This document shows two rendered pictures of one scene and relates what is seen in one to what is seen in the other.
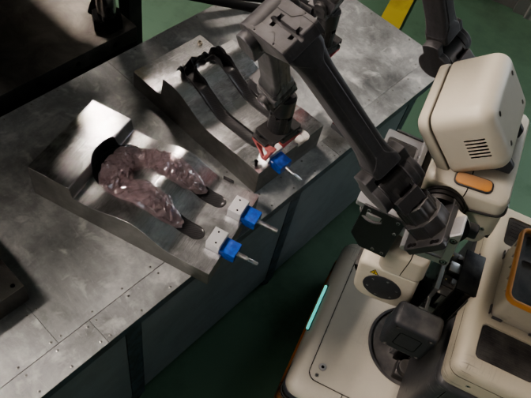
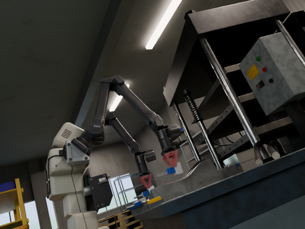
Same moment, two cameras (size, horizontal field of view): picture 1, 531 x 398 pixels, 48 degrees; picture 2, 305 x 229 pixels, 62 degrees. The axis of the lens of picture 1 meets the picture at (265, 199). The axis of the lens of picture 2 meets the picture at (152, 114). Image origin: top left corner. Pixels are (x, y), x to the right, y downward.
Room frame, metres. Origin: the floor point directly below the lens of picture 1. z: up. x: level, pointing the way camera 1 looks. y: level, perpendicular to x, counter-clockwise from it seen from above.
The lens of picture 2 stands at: (2.23, -0.98, 0.79)
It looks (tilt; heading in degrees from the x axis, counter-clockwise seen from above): 19 degrees up; 135
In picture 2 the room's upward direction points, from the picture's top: 21 degrees counter-clockwise
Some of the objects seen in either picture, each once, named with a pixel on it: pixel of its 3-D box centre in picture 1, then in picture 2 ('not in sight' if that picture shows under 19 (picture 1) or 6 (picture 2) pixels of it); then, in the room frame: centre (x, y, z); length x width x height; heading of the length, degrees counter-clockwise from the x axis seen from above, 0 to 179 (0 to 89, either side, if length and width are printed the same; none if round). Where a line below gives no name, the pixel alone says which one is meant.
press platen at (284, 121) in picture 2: not in sight; (260, 139); (1.16, 1.28, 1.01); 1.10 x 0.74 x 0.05; 148
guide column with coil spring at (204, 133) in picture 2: not in sight; (212, 149); (0.81, 1.04, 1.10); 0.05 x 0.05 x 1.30
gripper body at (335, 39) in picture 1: (323, 35); (166, 146); (1.32, -0.04, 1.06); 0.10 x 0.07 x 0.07; 148
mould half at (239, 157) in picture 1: (227, 99); (189, 180); (1.18, 0.18, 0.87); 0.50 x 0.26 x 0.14; 58
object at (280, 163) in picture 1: (283, 165); (144, 194); (0.98, -0.02, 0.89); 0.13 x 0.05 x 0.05; 58
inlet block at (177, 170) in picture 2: not in sight; (168, 171); (1.30, -0.07, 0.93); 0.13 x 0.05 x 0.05; 58
